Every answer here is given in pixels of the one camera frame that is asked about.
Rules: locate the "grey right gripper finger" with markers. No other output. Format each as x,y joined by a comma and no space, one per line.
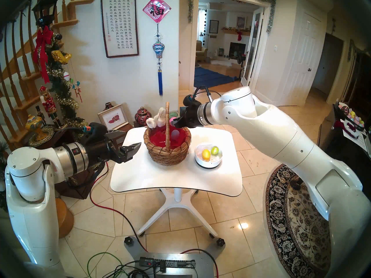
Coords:
179,125
180,117

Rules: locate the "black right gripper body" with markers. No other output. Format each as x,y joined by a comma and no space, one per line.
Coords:
191,116

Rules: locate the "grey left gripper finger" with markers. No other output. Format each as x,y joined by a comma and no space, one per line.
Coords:
116,134
132,148

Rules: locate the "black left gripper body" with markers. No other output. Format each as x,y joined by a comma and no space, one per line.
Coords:
101,150

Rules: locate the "purple easter egg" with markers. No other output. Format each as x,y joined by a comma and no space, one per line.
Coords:
175,134

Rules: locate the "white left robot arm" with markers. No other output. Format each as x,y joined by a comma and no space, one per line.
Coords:
32,222

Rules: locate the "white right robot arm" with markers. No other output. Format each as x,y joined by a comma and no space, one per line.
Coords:
275,129

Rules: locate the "red mesh basket lining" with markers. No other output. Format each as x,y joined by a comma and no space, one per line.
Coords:
158,137

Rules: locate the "yellow easter egg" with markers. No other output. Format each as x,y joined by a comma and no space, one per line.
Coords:
206,154

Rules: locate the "shiny green easter egg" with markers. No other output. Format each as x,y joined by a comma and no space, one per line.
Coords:
214,150

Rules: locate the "red decorated egg ornament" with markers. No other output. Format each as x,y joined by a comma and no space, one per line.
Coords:
344,110

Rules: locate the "white framed picture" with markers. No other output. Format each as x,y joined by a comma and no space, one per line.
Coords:
113,116

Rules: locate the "white plush bunny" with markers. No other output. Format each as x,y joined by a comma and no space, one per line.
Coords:
153,122

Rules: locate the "small dark vase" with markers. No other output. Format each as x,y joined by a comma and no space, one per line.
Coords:
108,105

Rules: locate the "red cloisonne jar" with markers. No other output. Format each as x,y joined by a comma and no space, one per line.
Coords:
142,116

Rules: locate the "blue floor rug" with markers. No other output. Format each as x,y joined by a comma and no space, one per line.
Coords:
207,77

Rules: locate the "white bowl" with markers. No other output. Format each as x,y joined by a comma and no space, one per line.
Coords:
208,164

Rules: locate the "ornate brass round tray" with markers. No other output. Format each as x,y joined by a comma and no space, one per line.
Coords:
47,137

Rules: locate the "yellow armchair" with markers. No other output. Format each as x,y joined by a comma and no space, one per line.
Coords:
201,51

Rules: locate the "red nutcracker figure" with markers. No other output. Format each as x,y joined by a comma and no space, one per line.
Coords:
49,105

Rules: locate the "blue tassel vase ornament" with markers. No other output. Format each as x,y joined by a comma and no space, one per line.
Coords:
158,50

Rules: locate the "green christmas garland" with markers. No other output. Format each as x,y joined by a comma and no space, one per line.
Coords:
61,89

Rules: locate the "yellow ornate vase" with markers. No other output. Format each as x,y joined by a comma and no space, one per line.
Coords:
34,124

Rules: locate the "small black nutcracker figure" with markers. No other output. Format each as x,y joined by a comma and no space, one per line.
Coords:
39,113

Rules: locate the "black floor fan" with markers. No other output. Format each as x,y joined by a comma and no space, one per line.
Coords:
241,59

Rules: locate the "round wooden stool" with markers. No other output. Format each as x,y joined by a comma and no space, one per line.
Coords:
65,219

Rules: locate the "black fireplace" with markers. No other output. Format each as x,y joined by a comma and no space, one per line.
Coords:
236,50

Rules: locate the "glass french door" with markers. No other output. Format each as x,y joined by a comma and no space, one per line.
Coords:
251,48

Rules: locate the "red christmas stocking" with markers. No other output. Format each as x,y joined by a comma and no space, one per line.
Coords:
239,36

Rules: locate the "gold foil ornament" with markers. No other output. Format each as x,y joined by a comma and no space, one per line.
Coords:
61,56

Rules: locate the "gold framed painting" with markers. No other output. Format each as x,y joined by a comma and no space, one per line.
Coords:
241,22

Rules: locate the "red diamond fu decoration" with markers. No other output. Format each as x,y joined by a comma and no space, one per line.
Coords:
156,9

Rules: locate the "framed calligraphy scroll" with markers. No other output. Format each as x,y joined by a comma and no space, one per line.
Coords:
119,22

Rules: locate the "red ribbon bow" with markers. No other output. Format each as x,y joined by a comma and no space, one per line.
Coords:
43,38

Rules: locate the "black power strip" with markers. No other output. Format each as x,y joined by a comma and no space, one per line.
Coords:
171,263

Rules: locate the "wooden staircase railing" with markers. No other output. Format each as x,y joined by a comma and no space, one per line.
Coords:
69,22

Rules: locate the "white panel door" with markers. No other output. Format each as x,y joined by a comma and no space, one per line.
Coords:
301,63

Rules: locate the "silver green tinsel garland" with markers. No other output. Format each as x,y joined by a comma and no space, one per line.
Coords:
270,16

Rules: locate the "patterned oriental rug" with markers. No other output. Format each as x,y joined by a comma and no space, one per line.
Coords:
278,222

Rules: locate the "black lantern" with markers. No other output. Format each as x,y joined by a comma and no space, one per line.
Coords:
46,11

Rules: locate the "red santa hat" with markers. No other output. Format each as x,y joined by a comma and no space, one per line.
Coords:
339,124

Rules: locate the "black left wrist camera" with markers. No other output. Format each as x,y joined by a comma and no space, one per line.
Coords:
97,129

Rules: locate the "white pedestal table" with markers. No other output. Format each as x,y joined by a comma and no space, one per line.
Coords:
174,176

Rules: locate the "black framed wall picture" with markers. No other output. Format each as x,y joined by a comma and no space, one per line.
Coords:
214,26

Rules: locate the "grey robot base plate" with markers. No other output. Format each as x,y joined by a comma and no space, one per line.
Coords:
203,265

